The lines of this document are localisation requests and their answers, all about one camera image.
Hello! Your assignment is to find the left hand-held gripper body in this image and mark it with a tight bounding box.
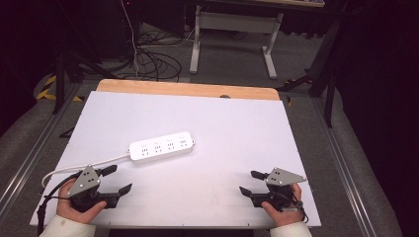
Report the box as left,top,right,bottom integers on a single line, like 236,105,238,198
66,164,119,213

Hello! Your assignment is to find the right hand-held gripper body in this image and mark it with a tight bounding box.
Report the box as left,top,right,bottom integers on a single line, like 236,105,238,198
251,167,307,212

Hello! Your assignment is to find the white power strip cable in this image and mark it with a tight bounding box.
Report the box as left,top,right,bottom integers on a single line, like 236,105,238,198
41,152,132,188

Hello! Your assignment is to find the white power strip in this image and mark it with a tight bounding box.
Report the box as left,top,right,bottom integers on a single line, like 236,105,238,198
127,130,196,165

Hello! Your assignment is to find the person's left hand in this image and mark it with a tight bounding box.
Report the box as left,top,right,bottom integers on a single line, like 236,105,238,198
55,179,108,225

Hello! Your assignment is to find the person's right hand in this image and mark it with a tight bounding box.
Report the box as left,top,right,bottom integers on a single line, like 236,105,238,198
261,183,304,228

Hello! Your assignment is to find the white table cover board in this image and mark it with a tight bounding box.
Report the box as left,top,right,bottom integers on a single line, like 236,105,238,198
29,90,322,229

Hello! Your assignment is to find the black metal stand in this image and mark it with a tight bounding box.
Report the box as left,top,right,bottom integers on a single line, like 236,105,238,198
51,0,117,116
276,18,342,128

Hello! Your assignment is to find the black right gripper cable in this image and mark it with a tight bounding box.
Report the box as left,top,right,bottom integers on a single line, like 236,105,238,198
280,193,310,225

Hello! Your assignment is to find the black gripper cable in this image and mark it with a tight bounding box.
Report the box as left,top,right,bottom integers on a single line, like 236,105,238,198
280,193,310,225
36,170,84,237

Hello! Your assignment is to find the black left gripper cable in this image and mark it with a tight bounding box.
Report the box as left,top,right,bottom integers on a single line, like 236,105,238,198
36,170,84,237

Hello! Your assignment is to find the aluminium floor rail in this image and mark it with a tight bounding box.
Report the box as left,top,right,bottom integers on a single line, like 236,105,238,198
0,82,84,213
310,96,373,237

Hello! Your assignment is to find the black floor cable tangle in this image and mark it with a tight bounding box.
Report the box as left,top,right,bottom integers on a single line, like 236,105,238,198
132,28,183,83

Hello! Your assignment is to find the white floor cable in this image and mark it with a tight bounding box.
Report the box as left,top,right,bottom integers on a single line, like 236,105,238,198
120,0,142,81

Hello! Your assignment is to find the white metal desk frame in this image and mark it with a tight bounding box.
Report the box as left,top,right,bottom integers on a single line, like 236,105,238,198
189,4,285,81

